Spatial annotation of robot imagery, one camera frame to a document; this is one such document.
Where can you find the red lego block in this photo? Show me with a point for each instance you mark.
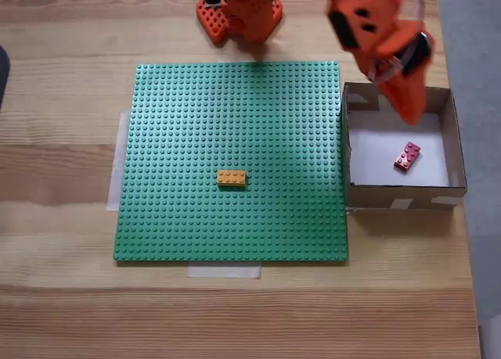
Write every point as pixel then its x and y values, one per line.
pixel 408 157

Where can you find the open cardboard box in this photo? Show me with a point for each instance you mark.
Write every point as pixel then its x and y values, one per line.
pixel 372 198

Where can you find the yellow-orange lego block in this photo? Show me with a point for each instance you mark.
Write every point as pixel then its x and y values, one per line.
pixel 231 179

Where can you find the green lego baseplate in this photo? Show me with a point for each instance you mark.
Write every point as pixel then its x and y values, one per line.
pixel 176 218

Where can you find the narrow masking tape strip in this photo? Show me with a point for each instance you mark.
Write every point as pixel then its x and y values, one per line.
pixel 223 272

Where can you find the wide masking tape strip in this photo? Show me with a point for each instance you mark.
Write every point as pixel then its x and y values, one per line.
pixel 117 159

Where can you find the black rounded device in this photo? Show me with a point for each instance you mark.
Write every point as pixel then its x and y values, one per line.
pixel 3 73

